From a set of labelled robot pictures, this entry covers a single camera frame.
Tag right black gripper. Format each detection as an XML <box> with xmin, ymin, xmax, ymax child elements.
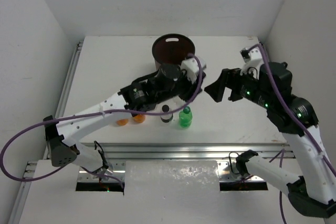
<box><xmin>205</xmin><ymin>63</ymin><xmax>272</xmax><ymax>109</ymax></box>

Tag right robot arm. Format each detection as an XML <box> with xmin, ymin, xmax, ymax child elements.
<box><xmin>205</xmin><ymin>62</ymin><xmax>335</xmax><ymax>220</ymax></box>

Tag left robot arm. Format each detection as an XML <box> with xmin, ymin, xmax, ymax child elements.
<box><xmin>44</xmin><ymin>59</ymin><xmax>206</xmax><ymax>174</ymax></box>

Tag dark brown plastic bin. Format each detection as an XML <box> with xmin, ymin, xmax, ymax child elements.
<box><xmin>152</xmin><ymin>34</ymin><xmax>196</xmax><ymax>70</ymax></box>

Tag green plastic bottle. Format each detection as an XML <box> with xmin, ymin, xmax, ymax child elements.
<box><xmin>179</xmin><ymin>106</ymin><xmax>193</xmax><ymax>129</ymax></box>

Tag clear bottle black cap left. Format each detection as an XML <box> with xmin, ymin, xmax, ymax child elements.
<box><xmin>160</xmin><ymin>104</ymin><xmax>173</xmax><ymax>123</ymax></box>

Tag orange bottle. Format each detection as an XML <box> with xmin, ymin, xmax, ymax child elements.
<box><xmin>116</xmin><ymin>119</ymin><xmax>129</xmax><ymax>126</ymax></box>
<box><xmin>132</xmin><ymin>114</ymin><xmax>145</xmax><ymax>124</ymax></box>

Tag orange bottle far left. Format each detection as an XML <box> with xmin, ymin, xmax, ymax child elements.
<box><xmin>116</xmin><ymin>119</ymin><xmax>129</xmax><ymax>126</ymax></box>

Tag white foam cover sheet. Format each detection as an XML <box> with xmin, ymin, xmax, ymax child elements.
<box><xmin>124</xmin><ymin>161</ymin><xmax>219</xmax><ymax>199</ymax></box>

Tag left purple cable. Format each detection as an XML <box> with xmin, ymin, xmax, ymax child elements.
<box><xmin>0</xmin><ymin>52</ymin><xmax>204</xmax><ymax>183</ymax></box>

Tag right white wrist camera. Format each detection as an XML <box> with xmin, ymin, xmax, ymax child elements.
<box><xmin>240</xmin><ymin>46</ymin><xmax>262</xmax><ymax>75</ymax></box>

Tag aluminium table frame rail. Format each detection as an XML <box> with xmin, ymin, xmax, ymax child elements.
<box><xmin>8</xmin><ymin>36</ymin><xmax>284</xmax><ymax>223</ymax></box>

